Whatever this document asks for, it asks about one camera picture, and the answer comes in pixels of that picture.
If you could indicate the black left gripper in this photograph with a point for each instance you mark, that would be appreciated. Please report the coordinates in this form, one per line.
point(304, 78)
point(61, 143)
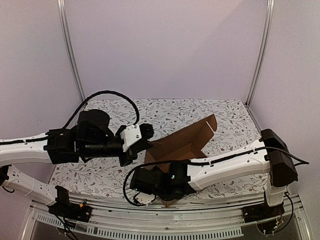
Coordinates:
point(133, 151)

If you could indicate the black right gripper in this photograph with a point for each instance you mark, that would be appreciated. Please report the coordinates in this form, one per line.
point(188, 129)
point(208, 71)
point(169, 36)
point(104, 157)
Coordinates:
point(139, 183)

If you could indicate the brown cardboard box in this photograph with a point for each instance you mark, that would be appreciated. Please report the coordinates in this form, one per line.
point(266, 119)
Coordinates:
point(186, 143)

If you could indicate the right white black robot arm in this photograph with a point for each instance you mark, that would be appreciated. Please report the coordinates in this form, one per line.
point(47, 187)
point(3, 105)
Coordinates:
point(267, 155)

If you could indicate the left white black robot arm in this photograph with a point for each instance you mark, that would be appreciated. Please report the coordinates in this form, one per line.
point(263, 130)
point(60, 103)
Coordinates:
point(90, 138)

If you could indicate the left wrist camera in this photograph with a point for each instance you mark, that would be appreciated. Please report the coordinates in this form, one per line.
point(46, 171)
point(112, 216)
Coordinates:
point(133, 133)

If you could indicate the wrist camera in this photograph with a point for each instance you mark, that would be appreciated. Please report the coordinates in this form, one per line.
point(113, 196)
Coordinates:
point(133, 133)
point(144, 199)

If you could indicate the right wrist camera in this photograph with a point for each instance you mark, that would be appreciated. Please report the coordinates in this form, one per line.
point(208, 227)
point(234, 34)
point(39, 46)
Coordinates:
point(144, 199)

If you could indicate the aluminium front rail frame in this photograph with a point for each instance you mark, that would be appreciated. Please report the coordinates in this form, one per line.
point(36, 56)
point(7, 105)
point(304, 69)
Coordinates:
point(194, 219)

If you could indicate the left aluminium corner post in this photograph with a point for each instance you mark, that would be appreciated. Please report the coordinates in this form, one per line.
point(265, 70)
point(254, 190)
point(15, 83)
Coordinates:
point(62, 12)

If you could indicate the aluminium corner post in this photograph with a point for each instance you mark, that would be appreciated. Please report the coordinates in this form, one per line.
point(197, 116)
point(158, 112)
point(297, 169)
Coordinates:
point(62, 12)
point(262, 51)

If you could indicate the right aluminium corner post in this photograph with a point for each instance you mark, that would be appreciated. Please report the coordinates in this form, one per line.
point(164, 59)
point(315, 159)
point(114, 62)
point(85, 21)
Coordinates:
point(262, 51)

